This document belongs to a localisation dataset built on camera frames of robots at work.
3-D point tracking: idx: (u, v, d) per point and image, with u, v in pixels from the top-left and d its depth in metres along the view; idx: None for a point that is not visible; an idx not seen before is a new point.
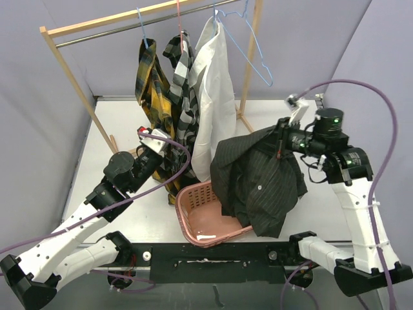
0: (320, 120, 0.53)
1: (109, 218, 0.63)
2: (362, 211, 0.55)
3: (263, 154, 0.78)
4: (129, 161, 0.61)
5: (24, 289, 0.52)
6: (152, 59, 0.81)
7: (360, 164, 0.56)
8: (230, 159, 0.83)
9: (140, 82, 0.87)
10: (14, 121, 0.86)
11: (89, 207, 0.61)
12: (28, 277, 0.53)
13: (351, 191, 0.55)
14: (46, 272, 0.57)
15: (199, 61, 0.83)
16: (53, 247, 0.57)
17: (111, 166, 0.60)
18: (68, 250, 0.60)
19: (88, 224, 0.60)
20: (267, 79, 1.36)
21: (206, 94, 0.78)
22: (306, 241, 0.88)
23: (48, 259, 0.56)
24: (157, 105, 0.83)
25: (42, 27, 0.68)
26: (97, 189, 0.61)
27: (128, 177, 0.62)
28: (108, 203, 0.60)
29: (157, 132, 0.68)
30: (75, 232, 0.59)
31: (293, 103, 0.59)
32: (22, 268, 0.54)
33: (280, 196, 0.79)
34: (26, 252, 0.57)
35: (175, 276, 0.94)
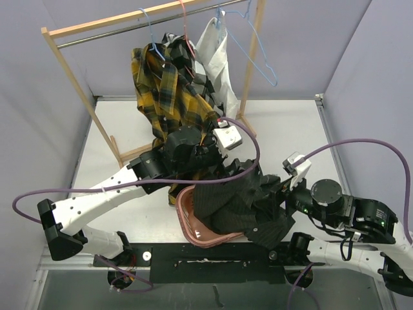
0: (329, 205, 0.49)
1: (147, 189, 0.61)
2: (411, 250, 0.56)
3: (241, 206, 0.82)
4: (197, 135, 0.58)
5: (52, 237, 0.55)
6: (175, 66, 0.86)
7: (387, 217, 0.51)
8: (213, 205, 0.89)
9: (167, 92, 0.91)
10: (13, 120, 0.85)
11: (131, 172, 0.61)
12: (57, 227, 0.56)
13: (398, 244, 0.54)
14: (76, 226, 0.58)
15: (215, 64, 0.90)
16: (87, 203, 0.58)
17: (178, 135, 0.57)
18: (100, 210, 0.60)
19: (125, 190, 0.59)
20: (272, 79, 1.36)
21: (231, 96, 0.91)
22: (316, 252, 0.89)
23: (79, 214, 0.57)
24: (195, 106, 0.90)
25: (44, 28, 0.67)
26: (142, 157, 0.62)
27: (184, 154, 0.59)
28: (150, 173, 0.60)
29: (233, 130, 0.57)
30: (110, 194, 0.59)
31: (292, 170, 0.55)
32: (55, 216, 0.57)
33: (273, 232, 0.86)
34: (63, 201, 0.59)
35: (175, 277, 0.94)
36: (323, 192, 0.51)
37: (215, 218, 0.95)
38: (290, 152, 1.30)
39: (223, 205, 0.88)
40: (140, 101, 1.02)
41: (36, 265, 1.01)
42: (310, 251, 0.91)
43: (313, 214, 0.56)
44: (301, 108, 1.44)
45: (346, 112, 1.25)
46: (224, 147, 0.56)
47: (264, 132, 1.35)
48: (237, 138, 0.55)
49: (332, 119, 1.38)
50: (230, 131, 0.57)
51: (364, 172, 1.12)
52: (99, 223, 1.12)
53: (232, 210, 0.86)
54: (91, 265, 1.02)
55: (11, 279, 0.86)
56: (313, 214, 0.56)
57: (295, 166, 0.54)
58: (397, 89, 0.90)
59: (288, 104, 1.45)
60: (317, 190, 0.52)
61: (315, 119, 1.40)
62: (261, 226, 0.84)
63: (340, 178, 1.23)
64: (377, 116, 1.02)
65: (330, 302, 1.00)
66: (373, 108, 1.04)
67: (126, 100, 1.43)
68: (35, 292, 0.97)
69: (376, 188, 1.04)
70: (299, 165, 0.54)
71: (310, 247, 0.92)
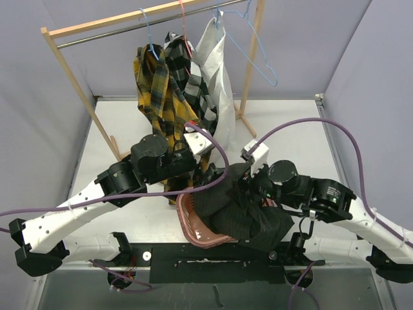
0: (283, 184, 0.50)
1: (117, 203, 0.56)
2: (375, 225, 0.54)
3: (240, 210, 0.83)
4: (162, 147, 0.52)
5: (20, 258, 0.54)
6: (166, 68, 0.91)
7: (341, 194, 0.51)
8: (211, 208, 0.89)
9: (157, 94, 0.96)
10: (13, 120, 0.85)
11: (99, 187, 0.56)
12: (26, 247, 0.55)
13: (357, 221, 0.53)
14: (47, 244, 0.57)
15: (211, 64, 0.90)
16: (55, 222, 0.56)
17: (141, 146, 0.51)
18: (70, 227, 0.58)
19: (92, 206, 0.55)
20: (271, 79, 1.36)
21: (225, 97, 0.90)
22: (309, 246, 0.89)
23: (48, 234, 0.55)
24: (182, 111, 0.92)
25: (44, 28, 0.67)
26: (111, 168, 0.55)
27: (153, 166, 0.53)
28: (119, 186, 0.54)
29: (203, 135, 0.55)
30: (77, 212, 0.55)
31: (248, 157, 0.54)
32: (23, 236, 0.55)
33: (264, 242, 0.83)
34: (32, 220, 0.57)
35: (175, 277, 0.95)
36: (279, 172, 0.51)
37: (213, 221, 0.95)
38: (290, 152, 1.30)
39: (222, 208, 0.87)
40: (140, 101, 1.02)
41: None
42: (305, 249, 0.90)
43: (275, 196, 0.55)
44: (301, 108, 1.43)
45: (346, 112, 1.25)
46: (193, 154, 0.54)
47: (264, 132, 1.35)
48: (207, 143, 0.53)
49: (332, 118, 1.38)
50: (199, 135, 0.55)
51: (364, 172, 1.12)
52: (99, 223, 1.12)
53: (228, 216, 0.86)
54: (91, 265, 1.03)
55: (11, 279, 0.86)
56: (275, 196, 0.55)
57: (251, 154, 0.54)
58: (397, 88, 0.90)
59: (288, 104, 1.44)
60: (274, 170, 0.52)
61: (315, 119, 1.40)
62: (254, 237, 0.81)
63: (340, 178, 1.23)
64: (377, 115, 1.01)
65: (330, 302, 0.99)
66: (373, 108, 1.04)
67: (126, 100, 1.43)
68: (35, 292, 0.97)
69: (376, 188, 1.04)
70: (253, 152, 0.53)
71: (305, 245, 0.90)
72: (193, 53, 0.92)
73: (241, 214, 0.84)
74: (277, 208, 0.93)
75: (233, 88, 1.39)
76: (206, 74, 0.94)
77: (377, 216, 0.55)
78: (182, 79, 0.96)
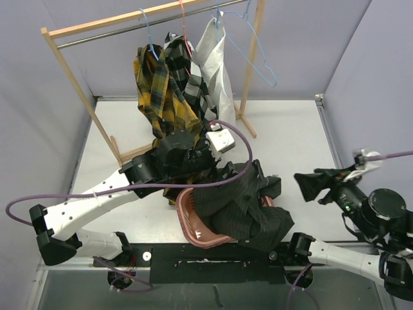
0: (389, 219, 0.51)
1: (140, 194, 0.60)
2: None
3: (240, 210, 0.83)
4: (190, 141, 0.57)
5: (42, 243, 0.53)
6: (166, 69, 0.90)
7: None
8: (211, 208, 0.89)
9: (157, 95, 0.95)
10: (13, 120, 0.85)
11: (122, 177, 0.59)
12: (48, 232, 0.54)
13: None
14: (68, 231, 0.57)
15: (210, 65, 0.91)
16: (79, 209, 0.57)
17: (171, 139, 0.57)
18: (92, 214, 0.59)
19: (117, 194, 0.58)
20: (270, 79, 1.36)
21: (224, 97, 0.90)
22: (317, 254, 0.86)
23: (71, 219, 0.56)
24: (182, 112, 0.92)
25: (44, 28, 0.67)
26: (135, 160, 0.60)
27: (177, 159, 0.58)
28: (142, 176, 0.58)
29: (226, 133, 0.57)
30: (102, 199, 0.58)
31: (361, 163, 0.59)
32: (46, 221, 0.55)
33: (264, 242, 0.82)
34: (54, 206, 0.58)
35: (176, 277, 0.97)
36: (384, 203, 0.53)
37: (212, 221, 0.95)
38: (290, 152, 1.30)
39: (222, 208, 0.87)
40: (140, 101, 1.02)
41: (36, 265, 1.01)
42: (312, 252, 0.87)
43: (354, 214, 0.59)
44: (301, 108, 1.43)
45: (346, 112, 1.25)
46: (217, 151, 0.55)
47: (264, 132, 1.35)
48: (230, 140, 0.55)
49: (332, 119, 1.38)
50: (222, 133, 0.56)
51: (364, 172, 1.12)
52: (100, 223, 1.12)
53: (228, 216, 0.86)
54: (91, 265, 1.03)
55: (11, 279, 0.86)
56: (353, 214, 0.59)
57: (366, 161, 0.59)
58: (397, 89, 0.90)
59: (288, 104, 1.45)
60: (379, 201, 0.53)
61: (315, 119, 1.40)
62: (254, 236, 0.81)
63: None
64: (377, 116, 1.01)
65: (331, 302, 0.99)
66: (373, 107, 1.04)
67: (126, 100, 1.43)
68: (35, 292, 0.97)
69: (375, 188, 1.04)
70: (372, 159, 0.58)
71: (310, 249, 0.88)
72: (194, 53, 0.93)
73: (241, 214, 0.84)
74: (277, 208, 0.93)
75: (233, 88, 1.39)
76: (206, 75, 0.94)
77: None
78: (182, 79, 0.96)
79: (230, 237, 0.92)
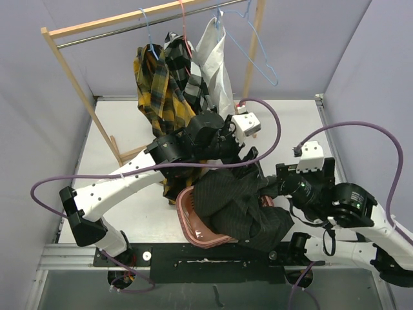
0: (293, 195, 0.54)
1: (166, 174, 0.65)
2: (393, 233, 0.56)
3: (240, 210, 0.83)
4: (221, 123, 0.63)
5: (75, 223, 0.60)
6: (166, 69, 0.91)
7: (363, 201, 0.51)
8: (210, 208, 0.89)
9: (157, 94, 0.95)
10: (13, 121, 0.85)
11: (148, 157, 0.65)
12: (79, 213, 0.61)
13: (377, 227, 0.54)
14: (97, 212, 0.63)
15: (210, 65, 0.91)
16: (106, 190, 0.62)
17: (202, 118, 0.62)
18: (119, 196, 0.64)
19: (143, 175, 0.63)
20: (271, 79, 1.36)
21: (224, 97, 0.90)
22: (314, 250, 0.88)
23: (99, 200, 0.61)
24: (182, 111, 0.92)
25: (44, 28, 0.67)
26: (159, 141, 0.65)
27: (205, 141, 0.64)
28: (166, 155, 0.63)
29: (251, 117, 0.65)
30: (129, 180, 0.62)
31: (299, 154, 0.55)
32: (76, 202, 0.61)
33: (264, 242, 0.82)
34: (83, 188, 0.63)
35: (176, 276, 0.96)
36: (288, 182, 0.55)
37: (212, 221, 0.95)
38: (290, 152, 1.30)
39: (222, 208, 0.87)
40: (140, 101, 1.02)
41: (35, 265, 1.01)
42: (307, 249, 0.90)
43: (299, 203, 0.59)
44: (301, 108, 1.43)
45: (346, 112, 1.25)
46: (242, 130, 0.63)
47: (264, 132, 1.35)
48: (255, 122, 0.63)
49: (332, 119, 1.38)
50: (248, 116, 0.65)
51: (363, 172, 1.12)
52: None
53: (228, 216, 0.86)
54: (91, 265, 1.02)
55: (12, 278, 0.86)
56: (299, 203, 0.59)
57: (301, 150, 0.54)
58: (397, 89, 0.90)
59: (288, 104, 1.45)
60: (285, 183, 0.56)
61: (315, 119, 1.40)
62: (253, 235, 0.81)
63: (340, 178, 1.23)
64: (377, 116, 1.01)
65: (331, 302, 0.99)
66: (373, 107, 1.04)
67: (126, 100, 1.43)
68: (35, 292, 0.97)
69: (375, 188, 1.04)
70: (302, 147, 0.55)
71: (307, 246, 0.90)
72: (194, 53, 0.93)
73: (241, 214, 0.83)
74: (277, 208, 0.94)
75: (233, 88, 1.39)
76: (206, 74, 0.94)
77: (396, 225, 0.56)
78: (182, 79, 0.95)
79: (230, 237, 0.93)
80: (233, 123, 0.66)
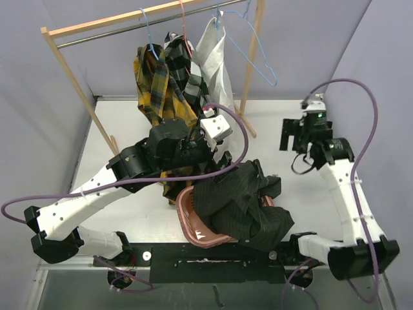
0: (307, 116, 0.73)
1: (130, 188, 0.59)
2: (347, 186, 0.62)
3: (240, 210, 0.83)
4: (183, 131, 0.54)
5: (37, 245, 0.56)
6: (166, 69, 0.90)
7: (341, 148, 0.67)
8: (210, 208, 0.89)
9: (157, 94, 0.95)
10: (13, 121, 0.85)
11: (110, 172, 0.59)
12: (41, 234, 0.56)
13: (334, 171, 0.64)
14: (61, 232, 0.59)
15: (210, 65, 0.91)
16: (68, 210, 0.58)
17: (162, 128, 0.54)
18: (84, 214, 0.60)
19: (106, 192, 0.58)
20: (270, 79, 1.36)
21: (224, 97, 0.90)
22: (305, 237, 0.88)
23: (61, 221, 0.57)
24: (182, 111, 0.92)
25: (44, 28, 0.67)
26: (122, 154, 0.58)
27: (169, 150, 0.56)
28: (131, 168, 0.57)
29: (221, 120, 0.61)
30: (91, 197, 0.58)
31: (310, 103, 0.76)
32: (39, 223, 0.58)
33: (263, 242, 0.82)
34: (46, 208, 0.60)
35: (175, 276, 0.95)
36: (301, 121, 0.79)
37: (212, 221, 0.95)
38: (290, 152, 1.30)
39: (222, 208, 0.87)
40: (140, 101, 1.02)
41: (36, 265, 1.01)
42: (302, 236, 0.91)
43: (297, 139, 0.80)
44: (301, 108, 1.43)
45: (346, 112, 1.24)
46: (211, 136, 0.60)
47: (263, 132, 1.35)
48: (224, 127, 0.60)
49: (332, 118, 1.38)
50: (216, 119, 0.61)
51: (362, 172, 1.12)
52: (100, 223, 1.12)
53: (228, 216, 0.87)
54: (91, 265, 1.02)
55: (12, 278, 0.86)
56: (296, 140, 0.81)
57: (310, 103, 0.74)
58: (396, 89, 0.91)
59: (288, 104, 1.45)
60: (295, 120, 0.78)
61: None
62: (253, 236, 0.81)
63: None
64: (377, 115, 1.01)
65: (330, 301, 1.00)
66: (373, 107, 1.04)
67: (126, 100, 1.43)
68: (35, 292, 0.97)
69: (375, 187, 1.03)
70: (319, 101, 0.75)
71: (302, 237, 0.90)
72: (194, 52, 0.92)
73: (241, 214, 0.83)
74: (277, 208, 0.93)
75: (233, 88, 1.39)
76: (206, 75, 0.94)
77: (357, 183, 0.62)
78: (182, 78, 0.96)
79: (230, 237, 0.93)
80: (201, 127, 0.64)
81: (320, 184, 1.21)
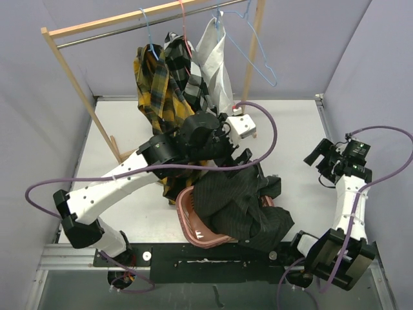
0: (350, 142, 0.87)
1: (159, 174, 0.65)
2: (350, 194, 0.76)
3: (240, 210, 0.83)
4: (215, 123, 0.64)
5: (67, 227, 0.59)
6: (166, 69, 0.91)
7: (363, 172, 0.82)
8: (210, 208, 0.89)
9: (157, 94, 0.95)
10: (13, 121, 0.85)
11: (140, 158, 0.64)
12: (71, 217, 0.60)
13: (346, 180, 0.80)
14: (90, 215, 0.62)
15: (210, 64, 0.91)
16: (98, 193, 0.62)
17: (197, 119, 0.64)
18: (112, 197, 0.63)
19: (136, 176, 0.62)
20: (271, 79, 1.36)
21: (224, 97, 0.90)
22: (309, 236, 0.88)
23: (92, 203, 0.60)
24: (182, 111, 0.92)
25: (44, 28, 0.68)
26: (151, 141, 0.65)
27: (199, 140, 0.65)
28: (161, 155, 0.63)
29: (248, 119, 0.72)
30: (121, 182, 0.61)
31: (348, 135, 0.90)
32: (69, 205, 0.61)
33: (264, 241, 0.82)
34: (75, 192, 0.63)
35: (175, 276, 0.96)
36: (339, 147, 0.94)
37: (211, 221, 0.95)
38: (291, 152, 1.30)
39: (222, 208, 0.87)
40: (140, 101, 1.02)
41: (36, 265, 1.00)
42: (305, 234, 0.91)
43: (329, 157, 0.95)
44: (301, 108, 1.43)
45: (346, 112, 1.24)
46: (238, 133, 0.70)
47: (263, 132, 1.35)
48: (251, 125, 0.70)
49: (332, 119, 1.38)
50: (244, 119, 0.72)
51: None
52: None
53: (229, 216, 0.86)
54: (91, 265, 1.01)
55: (12, 278, 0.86)
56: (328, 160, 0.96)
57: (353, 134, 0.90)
58: (396, 89, 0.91)
59: (288, 104, 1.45)
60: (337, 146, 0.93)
61: (315, 119, 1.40)
62: (253, 236, 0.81)
63: None
64: (377, 116, 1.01)
65: (330, 302, 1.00)
66: (373, 106, 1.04)
67: (126, 100, 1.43)
68: (35, 292, 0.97)
69: (376, 187, 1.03)
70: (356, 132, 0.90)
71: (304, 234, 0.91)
72: (194, 53, 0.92)
73: (241, 214, 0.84)
74: (277, 208, 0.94)
75: (233, 88, 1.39)
76: (206, 74, 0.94)
77: (361, 193, 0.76)
78: (182, 79, 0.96)
79: (230, 237, 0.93)
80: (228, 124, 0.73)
81: (321, 184, 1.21)
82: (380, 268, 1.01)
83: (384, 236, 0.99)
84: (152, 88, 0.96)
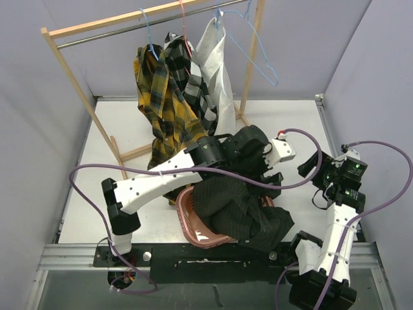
0: (346, 161, 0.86)
1: (202, 175, 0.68)
2: (339, 227, 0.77)
3: (239, 210, 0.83)
4: (266, 139, 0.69)
5: (114, 214, 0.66)
6: (166, 69, 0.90)
7: (355, 198, 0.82)
8: (210, 208, 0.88)
9: (157, 95, 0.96)
10: (13, 120, 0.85)
11: (188, 156, 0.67)
12: (118, 205, 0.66)
13: (337, 209, 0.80)
14: (134, 206, 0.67)
15: (210, 65, 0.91)
16: (144, 186, 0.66)
17: (250, 132, 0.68)
18: (156, 192, 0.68)
19: (181, 175, 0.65)
20: (271, 79, 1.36)
21: (224, 97, 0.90)
22: (306, 241, 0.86)
23: (137, 195, 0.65)
24: (182, 111, 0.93)
25: (44, 28, 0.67)
26: (201, 142, 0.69)
27: (247, 151, 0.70)
28: (208, 156, 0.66)
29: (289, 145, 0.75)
30: (168, 179, 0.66)
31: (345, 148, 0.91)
32: (116, 194, 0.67)
33: (266, 241, 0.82)
34: (123, 182, 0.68)
35: (175, 276, 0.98)
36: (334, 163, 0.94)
37: (211, 222, 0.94)
38: None
39: (221, 208, 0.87)
40: (140, 101, 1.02)
41: (35, 265, 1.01)
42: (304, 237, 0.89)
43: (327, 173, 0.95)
44: (301, 109, 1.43)
45: (346, 112, 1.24)
46: (280, 156, 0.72)
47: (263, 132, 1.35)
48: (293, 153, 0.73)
49: (332, 119, 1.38)
50: (286, 144, 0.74)
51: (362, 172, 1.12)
52: (99, 223, 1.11)
53: (228, 216, 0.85)
54: (91, 265, 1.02)
55: (11, 279, 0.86)
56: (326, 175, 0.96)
57: (348, 148, 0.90)
58: (396, 89, 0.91)
59: (288, 104, 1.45)
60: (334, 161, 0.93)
61: (315, 119, 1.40)
62: (253, 236, 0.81)
63: None
64: (377, 116, 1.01)
65: None
66: (372, 106, 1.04)
67: (126, 100, 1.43)
68: (35, 292, 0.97)
69: (375, 186, 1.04)
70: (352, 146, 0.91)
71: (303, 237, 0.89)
72: (193, 53, 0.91)
73: (241, 214, 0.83)
74: (277, 208, 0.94)
75: (233, 88, 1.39)
76: (206, 75, 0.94)
77: (348, 227, 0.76)
78: (181, 79, 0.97)
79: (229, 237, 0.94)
80: (271, 146, 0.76)
81: None
82: (380, 268, 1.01)
83: (384, 237, 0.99)
84: (152, 88, 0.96)
